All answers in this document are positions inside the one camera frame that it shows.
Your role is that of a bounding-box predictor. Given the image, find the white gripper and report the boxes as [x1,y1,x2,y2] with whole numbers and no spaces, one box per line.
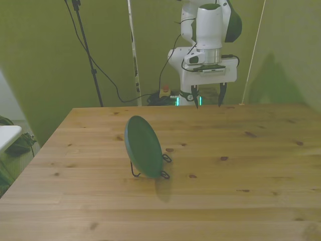
[182,57,238,110]

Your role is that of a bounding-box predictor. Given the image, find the green plate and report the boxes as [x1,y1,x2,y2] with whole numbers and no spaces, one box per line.
[124,115,164,179]

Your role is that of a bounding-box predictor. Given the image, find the yellow emergency stop button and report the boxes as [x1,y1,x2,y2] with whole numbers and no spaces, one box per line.
[159,85,172,99]

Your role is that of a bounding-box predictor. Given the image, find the black tripod stand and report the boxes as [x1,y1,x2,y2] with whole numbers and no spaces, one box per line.
[71,0,104,107]

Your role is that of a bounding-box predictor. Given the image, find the dark bag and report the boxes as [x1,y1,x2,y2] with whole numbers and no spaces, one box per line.
[5,132,38,158]

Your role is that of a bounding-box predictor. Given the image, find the white side table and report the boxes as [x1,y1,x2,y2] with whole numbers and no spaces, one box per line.
[0,125,23,153]

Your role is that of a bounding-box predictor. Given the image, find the white vented wrist camera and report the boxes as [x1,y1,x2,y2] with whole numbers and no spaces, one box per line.
[192,64,227,75]

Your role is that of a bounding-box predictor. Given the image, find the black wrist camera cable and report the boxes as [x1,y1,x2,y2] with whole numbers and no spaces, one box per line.
[221,54,240,68]

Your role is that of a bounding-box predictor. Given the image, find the black cable pile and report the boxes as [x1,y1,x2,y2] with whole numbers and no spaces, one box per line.
[146,92,177,106]

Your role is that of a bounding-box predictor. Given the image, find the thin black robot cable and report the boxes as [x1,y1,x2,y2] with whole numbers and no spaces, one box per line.
[158,33,183,94]

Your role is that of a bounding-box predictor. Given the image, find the white string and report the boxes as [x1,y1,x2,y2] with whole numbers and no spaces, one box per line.
[239,0,267,106]

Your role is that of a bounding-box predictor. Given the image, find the black wire plate stand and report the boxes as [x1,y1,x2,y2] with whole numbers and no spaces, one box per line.
[129,153,173,180]

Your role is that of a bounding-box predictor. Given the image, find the white divider post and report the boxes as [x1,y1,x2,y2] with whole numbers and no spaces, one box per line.
[127,0,142,106]

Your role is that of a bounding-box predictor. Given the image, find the black tripod cable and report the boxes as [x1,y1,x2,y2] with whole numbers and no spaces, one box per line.
[63,0,161,103]

